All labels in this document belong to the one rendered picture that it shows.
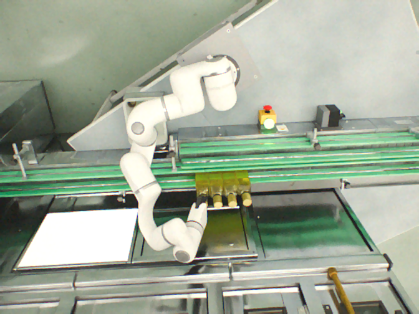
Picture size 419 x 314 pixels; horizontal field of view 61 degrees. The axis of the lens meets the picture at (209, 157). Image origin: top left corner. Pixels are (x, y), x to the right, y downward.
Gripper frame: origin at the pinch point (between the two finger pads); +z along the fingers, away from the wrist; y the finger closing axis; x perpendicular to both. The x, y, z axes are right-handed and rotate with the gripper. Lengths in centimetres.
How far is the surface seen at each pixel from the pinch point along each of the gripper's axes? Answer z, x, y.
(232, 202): 2.1, -11.6, 0.5
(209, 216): 8.5, -0.7, -12.8
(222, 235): -2.2, -8.3, -12.8
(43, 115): 68, 117, 2
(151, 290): -31.4, 11.3, -15.5
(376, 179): 48, -75, -11
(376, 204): 64, -82, -36
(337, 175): 35, -54, -3
